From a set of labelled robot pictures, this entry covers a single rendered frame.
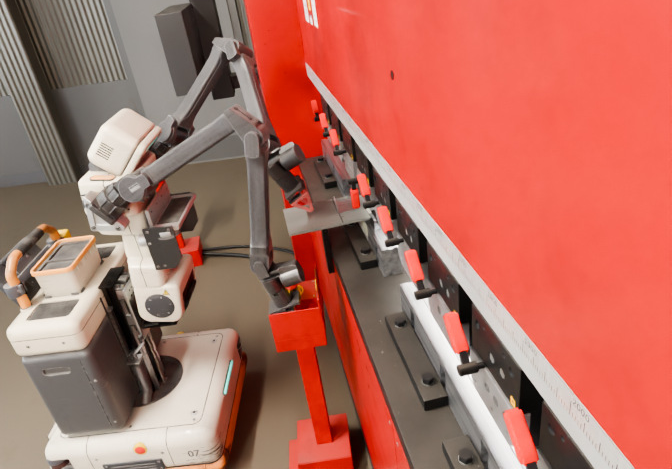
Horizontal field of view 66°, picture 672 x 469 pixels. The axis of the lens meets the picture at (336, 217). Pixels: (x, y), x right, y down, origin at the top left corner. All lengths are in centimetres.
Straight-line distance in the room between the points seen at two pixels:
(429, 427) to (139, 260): 116
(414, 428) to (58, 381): 133
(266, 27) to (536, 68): 191
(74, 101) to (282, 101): 346
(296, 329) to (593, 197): 126
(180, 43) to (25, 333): 134
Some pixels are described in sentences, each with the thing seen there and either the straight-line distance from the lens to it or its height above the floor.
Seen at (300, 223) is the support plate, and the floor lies 100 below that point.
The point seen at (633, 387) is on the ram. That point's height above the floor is 141.
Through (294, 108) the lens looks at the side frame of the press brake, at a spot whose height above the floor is 113.
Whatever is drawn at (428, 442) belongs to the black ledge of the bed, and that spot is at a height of 87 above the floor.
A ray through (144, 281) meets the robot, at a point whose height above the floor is 84.
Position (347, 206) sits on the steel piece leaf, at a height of 100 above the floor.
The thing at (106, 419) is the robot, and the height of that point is 37.
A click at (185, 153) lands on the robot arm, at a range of 148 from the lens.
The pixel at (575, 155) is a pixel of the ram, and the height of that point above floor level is 158.
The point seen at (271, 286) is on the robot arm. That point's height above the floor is 90.
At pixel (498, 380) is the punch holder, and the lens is 82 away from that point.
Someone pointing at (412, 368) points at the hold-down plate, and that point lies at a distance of 123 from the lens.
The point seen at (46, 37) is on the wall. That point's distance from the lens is 558.
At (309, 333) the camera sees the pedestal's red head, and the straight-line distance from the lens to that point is 165.
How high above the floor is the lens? 178
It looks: 28 degrees down
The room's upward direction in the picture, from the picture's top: 8 degrees counter-clockwise
